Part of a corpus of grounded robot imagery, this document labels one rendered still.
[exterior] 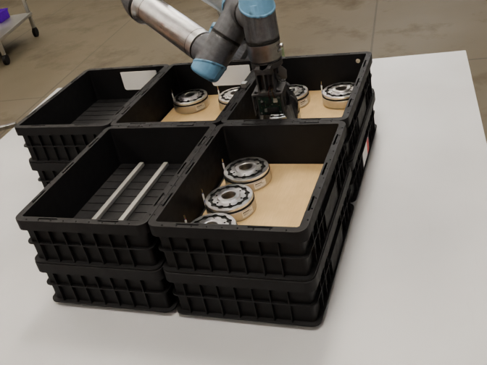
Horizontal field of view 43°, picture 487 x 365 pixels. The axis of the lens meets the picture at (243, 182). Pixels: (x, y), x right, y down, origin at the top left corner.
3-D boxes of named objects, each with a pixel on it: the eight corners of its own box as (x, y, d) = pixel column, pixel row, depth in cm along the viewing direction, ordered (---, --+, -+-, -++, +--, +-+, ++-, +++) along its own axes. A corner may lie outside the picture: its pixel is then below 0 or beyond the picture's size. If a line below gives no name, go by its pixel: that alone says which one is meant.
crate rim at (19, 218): (110, 134, 154) (107, 125, 153) (220, 132, 143) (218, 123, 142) (15, 229, 123) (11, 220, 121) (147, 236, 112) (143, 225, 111)
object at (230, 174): (234, 158, 142) (234, 156, 142) (275, 159, 138) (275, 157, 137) (217, 181, 134) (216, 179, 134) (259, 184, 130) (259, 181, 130)
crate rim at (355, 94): (267, 65, 175) (265, 57, 173) (373, 59, 164) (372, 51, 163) (220, 132, 143) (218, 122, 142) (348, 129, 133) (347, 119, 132)
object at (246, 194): (211, 187, 133) (210, 185, 132) (256, 184, 130) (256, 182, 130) (201, 214, 124) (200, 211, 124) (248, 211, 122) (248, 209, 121)
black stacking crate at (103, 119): (98, 103, 201) (87, 70, 195) (179, 100, 190) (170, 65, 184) (27, 166, 169) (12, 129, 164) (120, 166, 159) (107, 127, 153)
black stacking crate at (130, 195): (121, 166, 159) (108, 128, 153) (227, 167, 148) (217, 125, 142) (33, 266, 127) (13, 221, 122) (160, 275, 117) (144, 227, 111)
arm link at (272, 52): (250, 36, 140) (285, 32, 137) (254, 56, 142) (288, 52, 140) (243, 48, 134) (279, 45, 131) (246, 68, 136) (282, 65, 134)
